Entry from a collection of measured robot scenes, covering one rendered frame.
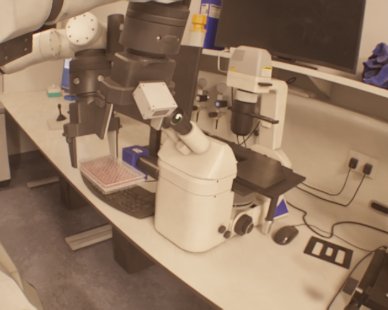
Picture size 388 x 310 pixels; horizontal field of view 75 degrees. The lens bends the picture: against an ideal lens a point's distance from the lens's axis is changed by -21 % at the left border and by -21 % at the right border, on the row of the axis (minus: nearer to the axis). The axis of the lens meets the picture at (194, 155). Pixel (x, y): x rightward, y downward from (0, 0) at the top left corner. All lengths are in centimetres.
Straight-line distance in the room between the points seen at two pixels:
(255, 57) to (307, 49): 44
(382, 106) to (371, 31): 34
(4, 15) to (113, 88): 22
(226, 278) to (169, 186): 28
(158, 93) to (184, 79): 72
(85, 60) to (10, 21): 33
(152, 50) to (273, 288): 61
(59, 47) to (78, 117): 18
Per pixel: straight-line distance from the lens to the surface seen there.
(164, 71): 45
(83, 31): 56
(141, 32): 40
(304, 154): 143
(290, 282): 82
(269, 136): 106
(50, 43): 62
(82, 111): 57
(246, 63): 86
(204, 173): 72
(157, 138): 137
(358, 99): 144
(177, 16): 40
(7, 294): 73
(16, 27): 26
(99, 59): 57
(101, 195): 107
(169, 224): 85
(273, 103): 101
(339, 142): 135
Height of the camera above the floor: 128
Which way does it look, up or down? 20 degrees down
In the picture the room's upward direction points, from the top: 7 degrees clockwise
